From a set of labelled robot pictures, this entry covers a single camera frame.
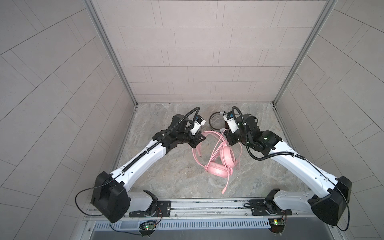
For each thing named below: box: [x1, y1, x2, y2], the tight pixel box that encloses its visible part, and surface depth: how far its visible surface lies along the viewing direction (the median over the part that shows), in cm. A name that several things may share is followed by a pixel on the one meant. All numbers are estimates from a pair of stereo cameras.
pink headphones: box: [192, 130, 236, 194], surface depth 63 cm
